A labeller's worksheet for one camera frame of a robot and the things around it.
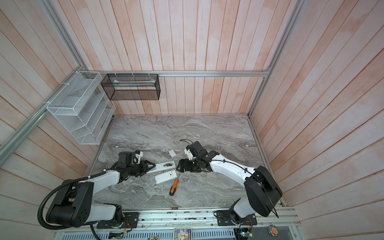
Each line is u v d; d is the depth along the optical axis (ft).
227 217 2.43
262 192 1.41
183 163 2.44
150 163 2.84
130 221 2.40
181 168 2.45
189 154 2.57
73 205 1.40
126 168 2.35
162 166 2.95
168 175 2.88
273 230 2.30
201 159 2.09
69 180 1.54
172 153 3.22
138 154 2.80
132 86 3.48
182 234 2.25
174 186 2.73
